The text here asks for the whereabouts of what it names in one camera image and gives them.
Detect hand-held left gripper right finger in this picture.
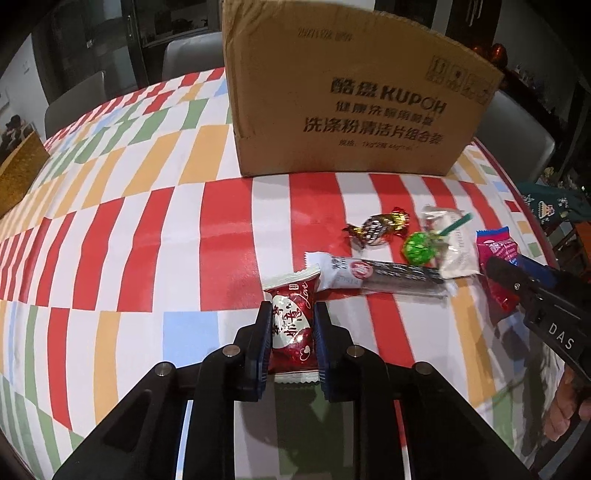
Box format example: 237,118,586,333
315,301,541,480

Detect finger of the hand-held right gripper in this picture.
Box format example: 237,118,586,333
512,254,560,286
482,256,542,315

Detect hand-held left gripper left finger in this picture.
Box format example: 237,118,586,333
52,301,274,480

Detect red candy packet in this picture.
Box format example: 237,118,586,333
262,265,321,385

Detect pink snack packet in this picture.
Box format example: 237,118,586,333
475,226,522,324

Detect brown cardboard box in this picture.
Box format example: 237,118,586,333
221,0,506,177

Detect person's right hand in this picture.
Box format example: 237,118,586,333
545,364,591,445

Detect white snack packet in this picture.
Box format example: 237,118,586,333
421,205,478,280

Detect green patterned cloth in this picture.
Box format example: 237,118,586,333
522,189,591,236

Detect black white snack bar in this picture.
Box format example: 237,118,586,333
305,251,450,298

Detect green lollipop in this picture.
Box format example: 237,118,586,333
401,212,474,267

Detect gold wrapped candy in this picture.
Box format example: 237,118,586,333
346,209,411,249

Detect grey upholstered chair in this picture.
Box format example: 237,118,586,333
161,31,225,86
44,71,109,139
473,90,555,183

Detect striped colourful tablecloth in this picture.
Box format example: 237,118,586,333
0,67,568,480

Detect golden woven box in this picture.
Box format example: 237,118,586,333
0,131,51,217

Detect dark sliding glass door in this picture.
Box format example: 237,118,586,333
117,0,223,89

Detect dark plush toy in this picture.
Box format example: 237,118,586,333
0,114,34,155

